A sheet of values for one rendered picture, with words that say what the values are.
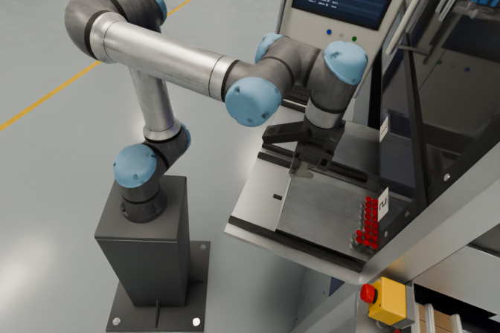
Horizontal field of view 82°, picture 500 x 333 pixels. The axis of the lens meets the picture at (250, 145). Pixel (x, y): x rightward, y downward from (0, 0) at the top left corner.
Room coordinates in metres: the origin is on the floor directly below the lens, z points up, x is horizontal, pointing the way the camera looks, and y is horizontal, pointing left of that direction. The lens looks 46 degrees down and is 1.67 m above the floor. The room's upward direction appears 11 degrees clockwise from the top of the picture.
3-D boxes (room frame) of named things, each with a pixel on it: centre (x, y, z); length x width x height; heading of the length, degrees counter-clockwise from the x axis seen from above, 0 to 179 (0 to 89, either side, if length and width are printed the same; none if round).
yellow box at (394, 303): (0.24, -0.38, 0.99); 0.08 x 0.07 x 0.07; 79
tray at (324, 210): (0.51, -0.31, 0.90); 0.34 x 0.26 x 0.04; 80
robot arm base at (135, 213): (0.49, 0.31, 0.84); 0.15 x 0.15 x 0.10
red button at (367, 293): (0.25, -0.34, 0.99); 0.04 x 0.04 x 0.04; 79
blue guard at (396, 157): (1.32, -0.56, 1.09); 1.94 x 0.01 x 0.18; 169
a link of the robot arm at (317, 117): (0.48, -0.14, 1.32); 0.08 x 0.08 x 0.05
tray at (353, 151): (0.85, -0.38, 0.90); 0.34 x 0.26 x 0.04; 79
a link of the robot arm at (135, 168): (0.49, 0.31, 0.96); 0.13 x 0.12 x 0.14; 161
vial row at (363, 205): (0.50, -0.40, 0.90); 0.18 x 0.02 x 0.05; 170
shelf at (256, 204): (0.69, -0.28, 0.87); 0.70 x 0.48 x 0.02; 169
